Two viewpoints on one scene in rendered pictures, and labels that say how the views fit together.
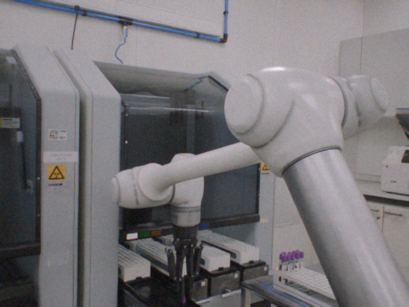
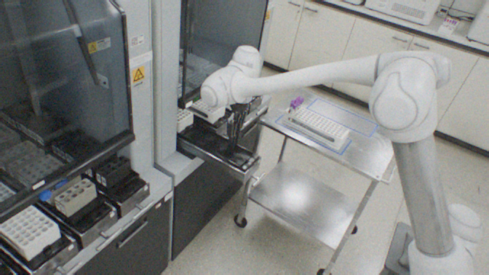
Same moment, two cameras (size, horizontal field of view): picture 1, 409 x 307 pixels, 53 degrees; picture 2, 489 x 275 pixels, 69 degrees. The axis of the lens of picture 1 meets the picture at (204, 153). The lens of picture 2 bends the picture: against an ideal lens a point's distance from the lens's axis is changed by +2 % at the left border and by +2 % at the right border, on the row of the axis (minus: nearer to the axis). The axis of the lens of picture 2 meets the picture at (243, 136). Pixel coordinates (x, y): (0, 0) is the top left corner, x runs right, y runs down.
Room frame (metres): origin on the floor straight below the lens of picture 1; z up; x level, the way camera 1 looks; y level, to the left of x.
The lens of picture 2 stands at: (0.18, 0.57, 1.77)
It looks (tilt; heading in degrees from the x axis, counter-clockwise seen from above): 38 degrees down; 331
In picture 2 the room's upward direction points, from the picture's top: 11 degrees clockwise
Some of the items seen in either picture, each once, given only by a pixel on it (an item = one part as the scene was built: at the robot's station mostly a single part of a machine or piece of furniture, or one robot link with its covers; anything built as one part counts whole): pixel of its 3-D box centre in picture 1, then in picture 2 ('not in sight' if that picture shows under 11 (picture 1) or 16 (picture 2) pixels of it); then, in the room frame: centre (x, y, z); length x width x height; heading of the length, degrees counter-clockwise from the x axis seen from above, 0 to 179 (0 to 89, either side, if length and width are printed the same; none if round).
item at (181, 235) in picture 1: (185, 239); (238, 108); (1.22, 0.05, 1.00); 0.08 x 0.07 x 0.09; 126
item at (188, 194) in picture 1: (182, 179); (243, 68); (1.21, 0.06, 1.18); 0.13 x 0.11 x 0.16; 128
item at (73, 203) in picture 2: not in sight; (78, 199); (1.02, 0.65, 0.85); 0.12 x 0.02 x 0.06; 127
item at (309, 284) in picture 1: (318, 290); (314, 126); (1.22, -0.36, 0.85); 0.30 x 0.10 x 0.06; 34
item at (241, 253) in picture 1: (226, 248); not in sight; (1.70, -0.11, 0.83); 0.30 x 0.10 x 0.06; 36
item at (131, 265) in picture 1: (119, 262); (160, 110); (1.49, 0.30, 0.83); 0.30 x 0.10 x 0.06; 36
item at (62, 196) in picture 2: not in sight; (73, 196); (1.04, 0.67, 0.85); 0.12 x 0.02 x 0.06; 126
